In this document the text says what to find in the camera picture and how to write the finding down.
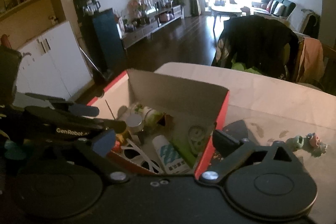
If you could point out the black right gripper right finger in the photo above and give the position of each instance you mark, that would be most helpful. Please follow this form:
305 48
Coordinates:
235 153

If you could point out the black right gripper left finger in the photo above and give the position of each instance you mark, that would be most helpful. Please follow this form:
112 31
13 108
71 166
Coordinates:
103 143

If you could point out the silver round tin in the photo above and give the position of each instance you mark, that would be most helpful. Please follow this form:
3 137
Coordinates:
134 123

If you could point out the green marker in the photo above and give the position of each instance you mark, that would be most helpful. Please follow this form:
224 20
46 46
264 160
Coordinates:
184 151

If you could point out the green white bottle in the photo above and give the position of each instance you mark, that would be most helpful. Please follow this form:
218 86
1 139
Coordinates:
150 116

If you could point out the white blue tube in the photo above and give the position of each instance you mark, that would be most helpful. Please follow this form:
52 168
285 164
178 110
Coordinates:
170 159

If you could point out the red cardboard box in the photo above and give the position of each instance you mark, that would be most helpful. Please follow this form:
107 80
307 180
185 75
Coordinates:
189 102

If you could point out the white cabinet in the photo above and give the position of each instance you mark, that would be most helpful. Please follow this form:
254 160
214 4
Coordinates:
53 65

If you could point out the orange small box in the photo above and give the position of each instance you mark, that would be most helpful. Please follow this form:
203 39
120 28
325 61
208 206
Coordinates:
166 121

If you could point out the pink pig figure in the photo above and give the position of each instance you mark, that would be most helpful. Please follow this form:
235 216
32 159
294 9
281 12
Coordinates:
317 147

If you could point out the dark blue cabinet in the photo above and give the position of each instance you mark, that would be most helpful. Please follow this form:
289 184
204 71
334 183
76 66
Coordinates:
101 37

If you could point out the chair with black jacket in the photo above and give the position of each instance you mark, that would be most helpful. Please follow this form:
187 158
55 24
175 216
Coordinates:
266 45

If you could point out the orange cloth on chair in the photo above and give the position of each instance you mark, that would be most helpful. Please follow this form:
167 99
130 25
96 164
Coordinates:
310 63

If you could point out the low tv cabinet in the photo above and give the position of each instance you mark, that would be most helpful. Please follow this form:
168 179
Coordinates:
155 21

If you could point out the round coffee table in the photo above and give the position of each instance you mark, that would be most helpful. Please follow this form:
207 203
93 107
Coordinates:
230 10

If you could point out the green sofa with cushions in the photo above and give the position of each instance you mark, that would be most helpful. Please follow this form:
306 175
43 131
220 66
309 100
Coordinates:
296 17

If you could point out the white frame sunglasses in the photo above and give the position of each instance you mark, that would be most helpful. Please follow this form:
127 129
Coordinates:
133 153

